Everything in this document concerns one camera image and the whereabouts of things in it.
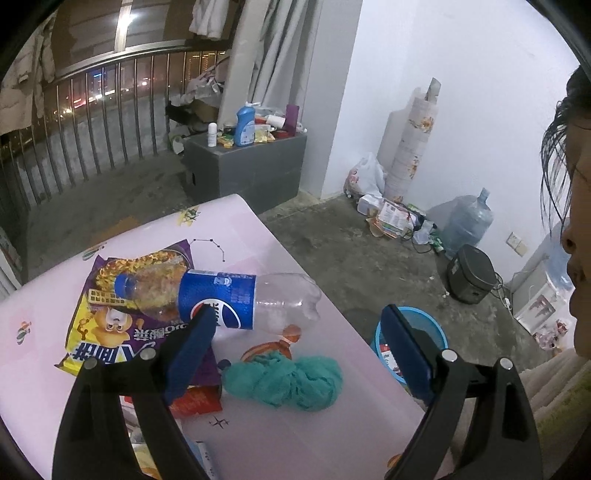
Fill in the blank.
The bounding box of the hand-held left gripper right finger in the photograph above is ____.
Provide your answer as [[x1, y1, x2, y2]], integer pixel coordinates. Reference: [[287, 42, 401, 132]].
[[379, 304, 541, 480]]

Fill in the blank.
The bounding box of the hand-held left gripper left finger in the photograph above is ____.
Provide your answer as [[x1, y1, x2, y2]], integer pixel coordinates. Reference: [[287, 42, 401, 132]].
[[53, 305, 220, 480]]

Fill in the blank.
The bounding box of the blue plastic bin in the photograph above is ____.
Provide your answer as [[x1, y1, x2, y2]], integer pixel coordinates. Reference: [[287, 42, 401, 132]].
[[370, 306, 448, 384]]

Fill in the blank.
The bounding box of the purple yellow snack bag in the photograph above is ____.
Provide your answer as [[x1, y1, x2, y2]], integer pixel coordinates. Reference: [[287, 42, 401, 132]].
[[54, 239, 222, 386]]

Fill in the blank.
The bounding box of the clear plastic bottle blue label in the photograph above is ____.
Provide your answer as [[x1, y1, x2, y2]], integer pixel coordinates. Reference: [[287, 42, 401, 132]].
[[115, 268, 322, 334]]

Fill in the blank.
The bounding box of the red snack packet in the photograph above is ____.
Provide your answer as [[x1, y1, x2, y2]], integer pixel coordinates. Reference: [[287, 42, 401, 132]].
[[173, 385, 222, 418]]

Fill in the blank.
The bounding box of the black rice cooker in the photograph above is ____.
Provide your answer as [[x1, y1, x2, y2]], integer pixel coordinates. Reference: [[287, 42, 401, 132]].
[[445, 244, 498, 305]]

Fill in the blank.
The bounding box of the teal mesh bag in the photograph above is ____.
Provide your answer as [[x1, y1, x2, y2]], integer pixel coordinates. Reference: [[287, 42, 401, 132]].
[[224, 353, 345, 413]]

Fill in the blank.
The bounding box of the pile of leaflets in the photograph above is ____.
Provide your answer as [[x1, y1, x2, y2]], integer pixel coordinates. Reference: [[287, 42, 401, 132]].
[[367, 196, 437, 245]]

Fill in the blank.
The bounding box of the white appliance box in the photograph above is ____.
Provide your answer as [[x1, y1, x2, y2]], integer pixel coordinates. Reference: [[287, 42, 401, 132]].
[[512, 256, 575, 333]]

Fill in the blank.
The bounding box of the blue water jug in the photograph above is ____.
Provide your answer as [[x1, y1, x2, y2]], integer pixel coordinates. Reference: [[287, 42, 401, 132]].
[[442, 188, 494, 252]]

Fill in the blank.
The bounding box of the person's light sweater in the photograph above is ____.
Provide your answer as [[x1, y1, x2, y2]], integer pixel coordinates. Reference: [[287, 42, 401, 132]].
[[517, 351, 591, 480]]

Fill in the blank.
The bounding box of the white plastic bag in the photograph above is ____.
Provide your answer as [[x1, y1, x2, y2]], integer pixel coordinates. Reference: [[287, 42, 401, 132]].
[[344, 152, 386, 199]]

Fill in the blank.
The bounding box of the grey cabinet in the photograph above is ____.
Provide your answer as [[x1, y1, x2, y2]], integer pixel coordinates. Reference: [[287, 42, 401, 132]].
[[184, 129, 308, 198]]

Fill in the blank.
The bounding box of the printed paper roll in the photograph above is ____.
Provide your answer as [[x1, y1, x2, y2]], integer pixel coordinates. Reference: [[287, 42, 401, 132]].
[[384, 78, 441, 204]]

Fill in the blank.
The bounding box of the person's head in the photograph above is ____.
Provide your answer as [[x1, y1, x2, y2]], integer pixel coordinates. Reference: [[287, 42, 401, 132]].
[[540, 65, 591, 358]]

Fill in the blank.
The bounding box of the pile of snack packets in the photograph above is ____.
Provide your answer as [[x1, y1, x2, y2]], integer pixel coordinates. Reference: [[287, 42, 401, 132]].
[[217, 122, 289, 148]]

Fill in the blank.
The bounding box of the blue detergent bottle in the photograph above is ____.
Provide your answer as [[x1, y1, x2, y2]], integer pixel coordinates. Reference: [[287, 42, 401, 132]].
[[235, 100, 256, 147]]

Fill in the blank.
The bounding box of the metal balcony railing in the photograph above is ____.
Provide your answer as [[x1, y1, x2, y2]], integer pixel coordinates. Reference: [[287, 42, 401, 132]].
[[0, 48, 232, 204]]

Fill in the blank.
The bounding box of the cardboard box with bags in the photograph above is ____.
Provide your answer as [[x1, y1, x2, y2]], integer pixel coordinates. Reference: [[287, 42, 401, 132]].
[[166, 51, 232, 134]]

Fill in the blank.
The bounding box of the grey curtain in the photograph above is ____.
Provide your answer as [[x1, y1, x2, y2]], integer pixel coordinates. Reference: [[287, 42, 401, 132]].
[[217, 0, 324, 125]]

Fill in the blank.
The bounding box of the beige hanging coat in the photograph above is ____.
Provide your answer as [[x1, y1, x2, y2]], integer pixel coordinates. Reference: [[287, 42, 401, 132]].
[[0, 23, 56, 134]]

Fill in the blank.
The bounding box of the white hanging garment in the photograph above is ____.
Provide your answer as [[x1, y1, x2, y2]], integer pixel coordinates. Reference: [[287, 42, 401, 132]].
[[189, 0, 241, 40]]

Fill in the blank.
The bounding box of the wall socket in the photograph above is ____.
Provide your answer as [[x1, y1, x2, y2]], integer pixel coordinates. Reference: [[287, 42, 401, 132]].
[[505, 233, 529, 257]]

